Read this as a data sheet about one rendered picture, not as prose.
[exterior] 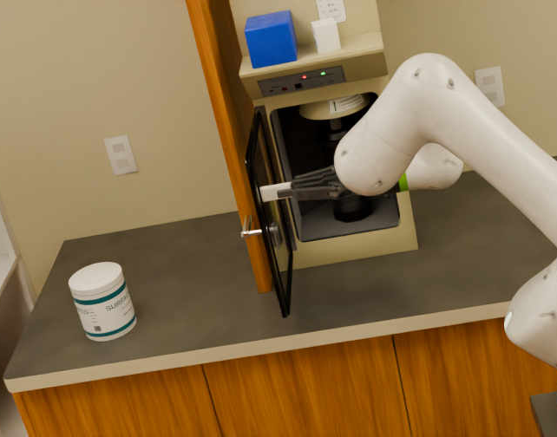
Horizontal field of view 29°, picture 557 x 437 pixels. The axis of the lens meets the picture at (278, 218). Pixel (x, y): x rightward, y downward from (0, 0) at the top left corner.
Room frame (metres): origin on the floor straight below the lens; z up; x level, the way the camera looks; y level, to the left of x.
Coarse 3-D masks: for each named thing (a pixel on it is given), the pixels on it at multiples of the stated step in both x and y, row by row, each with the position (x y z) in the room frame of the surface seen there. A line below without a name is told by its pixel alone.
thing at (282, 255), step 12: (252, 120) 2.31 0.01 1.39; (252, 132) 2.23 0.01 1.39; (264, 144) 2.34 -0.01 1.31; (264, 156) 2.30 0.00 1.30; (264, 168) 2.26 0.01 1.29; (252, 180) 2.08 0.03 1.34; (264, 180) 2.22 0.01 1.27; (252, 192) 2.08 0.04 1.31; (264, 204) 2.15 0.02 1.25; (276, 204) 2.32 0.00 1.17; (264, 216) 2.11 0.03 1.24; (276, 216) 2.27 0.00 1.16; (264, 228) 2.08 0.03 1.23; (264, 240) 2.08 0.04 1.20; (276, 252) 2.16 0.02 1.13; (288, 252) 2.33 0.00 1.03; (288, 264) 2.28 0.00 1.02; (276, 288) 2.08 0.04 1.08
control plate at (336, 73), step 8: (304, 72) 2.29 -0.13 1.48; (312, 72) 2.29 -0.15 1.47; (320, 72) 2.29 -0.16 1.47; (328, 72) 2.30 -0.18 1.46; (336, 72) 2.30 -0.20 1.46; (264, 80) 2.30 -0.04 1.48; (272, 80) 2.31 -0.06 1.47; (280, 80) 2.31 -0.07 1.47; (288, 80) 2.31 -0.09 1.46; (296, 80) 2.31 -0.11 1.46; (304, 80) 2.32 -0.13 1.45; (312, 80) 2.32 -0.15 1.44; (320, 80) 2.32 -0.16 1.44; (328, 80) 2.32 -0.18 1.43; (336, 80) 2.33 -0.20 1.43; (344, 80) 2.33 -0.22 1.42; (264, 88) 2.33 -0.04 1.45; (272, 88) 2.34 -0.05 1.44; (280, 88) 2.34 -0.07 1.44; (288, 88) 2.34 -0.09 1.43; (304, 88) 2.35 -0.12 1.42; (264, 96) 2.36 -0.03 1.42
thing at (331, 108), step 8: (344, 96) 2.41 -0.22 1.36; (352, 96) 2.41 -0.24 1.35; (360, 96) 2.42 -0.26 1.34; (368, 96) 2.45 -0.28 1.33; (304, 104) 2.45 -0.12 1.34; (312, 104) 2.42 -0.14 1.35; (320, 104) 2.41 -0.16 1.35; (328, 104) 2.40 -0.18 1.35; (336, 104) 2.40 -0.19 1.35; (344, 104) 2.40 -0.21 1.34; (352, 104) 2.40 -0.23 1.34; (360, 104) 2.41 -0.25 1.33; (304, 112) 2.44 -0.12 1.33; (312, 112) 2.42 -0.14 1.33; (320, 112) 2.40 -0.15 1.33; (328, 112) 2.40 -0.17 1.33; (336, 112) 2.39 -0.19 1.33; (344, 112) 2.39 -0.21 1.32; (352, 112) 2.39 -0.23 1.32
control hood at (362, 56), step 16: (304, 48) 2.36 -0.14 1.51; (352, 48) 2.28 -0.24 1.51; (368, 48) 2.25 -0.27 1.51; (288, 64) 2.27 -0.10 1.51; (304, 64) 2.27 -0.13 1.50; (320, 64) 2.27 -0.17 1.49; (336, 64) 2.27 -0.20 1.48; (352, 64) 2.28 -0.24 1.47; (368, 64) 2.29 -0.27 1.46; (384, 64) 2.29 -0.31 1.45; (256, 80) 2.30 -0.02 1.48; (352, 80) 2.34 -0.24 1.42; (256, 96) 2.36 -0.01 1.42
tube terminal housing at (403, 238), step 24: (240, 0) 2.40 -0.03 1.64; (264, 0) 2.39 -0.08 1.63; (288, 0) 2.38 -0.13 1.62; (312, 0) 2.38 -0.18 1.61; (360, 0) 2.36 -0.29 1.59; (240, 24) 2.40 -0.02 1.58; (360, 24) 2.36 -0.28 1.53; (240, 48) 2.40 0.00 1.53; (288, 96) 2.39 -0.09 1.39; (312, 96) 2.38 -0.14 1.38; (336, 96) 2.37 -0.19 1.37; (408, 192) 2.36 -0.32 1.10; (408, 216) 2.36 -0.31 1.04; (336, 240) 2.38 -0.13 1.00; (360, 240) 2.38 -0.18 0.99; (384, 240) 2.37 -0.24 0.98; (408, 240) 2.36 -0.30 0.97; (312, 264) 2.39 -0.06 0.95
